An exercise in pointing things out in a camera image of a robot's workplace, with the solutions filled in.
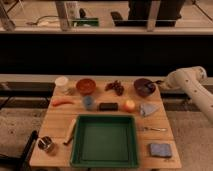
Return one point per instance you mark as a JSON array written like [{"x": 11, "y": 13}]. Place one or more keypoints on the red yellow apple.
[{"x": 129, "y": 106}]

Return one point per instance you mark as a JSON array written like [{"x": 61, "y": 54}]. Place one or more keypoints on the white handled knife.
[{"x": 69, "y": 132}]

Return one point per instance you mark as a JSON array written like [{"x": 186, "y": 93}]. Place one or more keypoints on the green plastic tray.
[{"x": 104, "y": 141}]

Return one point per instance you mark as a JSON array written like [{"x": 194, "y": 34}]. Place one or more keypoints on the orange carrot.
[{"x": 58, "y": 102}]

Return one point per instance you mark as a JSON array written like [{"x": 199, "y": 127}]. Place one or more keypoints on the black sponge block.
[{"x": 108, "y": 106}]

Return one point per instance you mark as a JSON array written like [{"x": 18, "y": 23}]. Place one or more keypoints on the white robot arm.
[{"x": 189, "y": 80}]

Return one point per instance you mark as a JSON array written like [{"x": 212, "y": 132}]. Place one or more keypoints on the blue cup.
[{"x": 88, "y": 102}]

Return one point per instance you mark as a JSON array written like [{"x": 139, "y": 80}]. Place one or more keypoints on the blue sponge cloth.
[{"x": 160, "y": 150}]

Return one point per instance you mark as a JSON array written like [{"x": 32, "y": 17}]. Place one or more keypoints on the purple bowl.
[{"x": 140, "y": 90}]

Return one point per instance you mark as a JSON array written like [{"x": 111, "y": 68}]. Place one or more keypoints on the white cup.
[{"x": 62, "y": 83}]

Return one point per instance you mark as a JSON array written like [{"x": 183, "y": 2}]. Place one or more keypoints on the dark dish brush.
[{"x": 150, "y": 86}]

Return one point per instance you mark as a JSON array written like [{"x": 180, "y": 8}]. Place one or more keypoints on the bunch of dark grapes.
[{"x": 116, "y": 86}]

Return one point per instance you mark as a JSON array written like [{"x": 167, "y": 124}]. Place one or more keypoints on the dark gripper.
[{"x": 159, "y": 82}]

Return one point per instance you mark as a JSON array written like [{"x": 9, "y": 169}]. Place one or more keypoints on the metal fork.
[{"x": 152, "y": 129}]

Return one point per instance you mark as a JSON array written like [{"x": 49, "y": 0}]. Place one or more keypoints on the red bowl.
[{"x": 86, "y": 86}]

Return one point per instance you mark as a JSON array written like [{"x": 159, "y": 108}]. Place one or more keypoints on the grey folded cloth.
[{"x": 146, "y": 109}]

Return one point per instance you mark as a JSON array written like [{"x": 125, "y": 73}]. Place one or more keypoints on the black chair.
[{"x": 17, "y": 162}]

